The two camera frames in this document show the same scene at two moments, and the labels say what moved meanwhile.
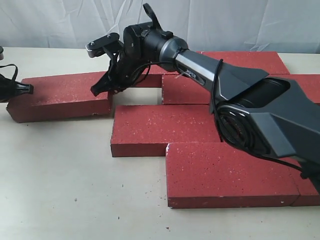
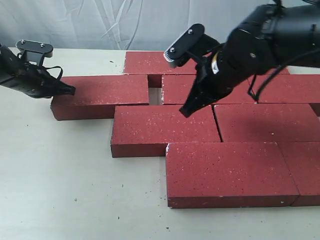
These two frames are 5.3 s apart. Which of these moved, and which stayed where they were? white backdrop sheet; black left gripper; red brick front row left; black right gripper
Moved: black left gripper; black right gripper
Stayed: white backdrop sheet; red brick front row left
